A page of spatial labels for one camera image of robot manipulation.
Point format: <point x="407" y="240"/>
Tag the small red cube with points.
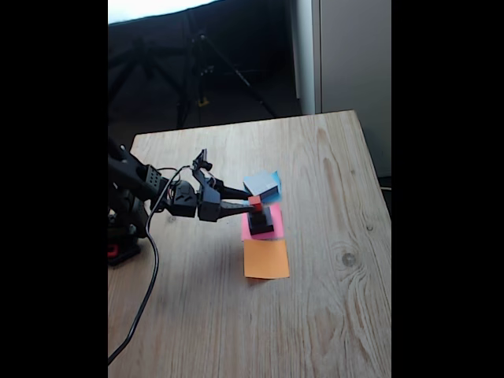
<point x="256" y="202"/>

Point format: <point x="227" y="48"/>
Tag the small black cube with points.
<point x="258" y="220"/>

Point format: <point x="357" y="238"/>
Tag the large grey cube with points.
<point x="262" y="182"/>

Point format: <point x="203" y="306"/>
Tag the medium black cube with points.
<point x="269" y="222"/>

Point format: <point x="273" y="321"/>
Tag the pink paper sheet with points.
<point x="277" y="224"/>

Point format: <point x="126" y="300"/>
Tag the blue paper sheet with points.
<point x="277" y="177"/>

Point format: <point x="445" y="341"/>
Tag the orange paper sheet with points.
<point x="265" y="258"/>

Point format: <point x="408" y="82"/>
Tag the red table clamp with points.
<point x="113" y="251"/>

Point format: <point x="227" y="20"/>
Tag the black tripod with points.
<point x="204" y="71"/>

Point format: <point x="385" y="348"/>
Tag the black light stand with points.
<point x="151" y="73"/>

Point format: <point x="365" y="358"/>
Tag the white cabinet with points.
<point x="354" y="59"/>

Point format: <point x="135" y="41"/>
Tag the bright white light panel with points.
<point x="149" y="8"/>

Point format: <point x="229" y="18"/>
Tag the small gripper camera board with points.
<point x="202" y="160"/>

